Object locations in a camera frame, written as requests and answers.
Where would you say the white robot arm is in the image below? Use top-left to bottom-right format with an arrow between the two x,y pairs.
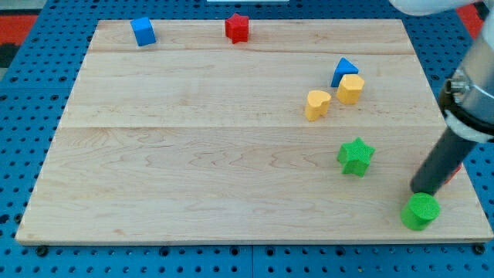
390,0 -> 493,143

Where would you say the wooden board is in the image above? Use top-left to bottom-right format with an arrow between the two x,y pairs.
15,19 -> 493,246

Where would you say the blue triangle block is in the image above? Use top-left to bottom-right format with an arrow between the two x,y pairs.
330,57 -> 359,87

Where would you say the yellow heart block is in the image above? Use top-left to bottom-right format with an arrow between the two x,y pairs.
304,90 -> 332,121

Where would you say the green star block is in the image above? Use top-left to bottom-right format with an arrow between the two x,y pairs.
337,137 -> 375,178

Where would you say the red star block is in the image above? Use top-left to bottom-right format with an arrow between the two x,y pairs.
225,13 -> 249,44

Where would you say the yellow hexagon block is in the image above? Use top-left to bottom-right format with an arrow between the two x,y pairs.
337,74 -> 365,105

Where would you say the blue cube block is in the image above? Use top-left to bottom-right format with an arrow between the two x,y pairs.
130,17 -> 157,46

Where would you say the green cylinder block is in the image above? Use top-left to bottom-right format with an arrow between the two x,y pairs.
400,192 -> 441,231

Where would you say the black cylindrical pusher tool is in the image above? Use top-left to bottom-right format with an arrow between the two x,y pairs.
410,127 -> 477,195

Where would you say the red block behind pusher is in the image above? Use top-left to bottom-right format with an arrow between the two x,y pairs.
444,163 -> 463,185

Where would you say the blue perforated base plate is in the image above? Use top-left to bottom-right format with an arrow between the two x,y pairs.
1,0 -> 493,277

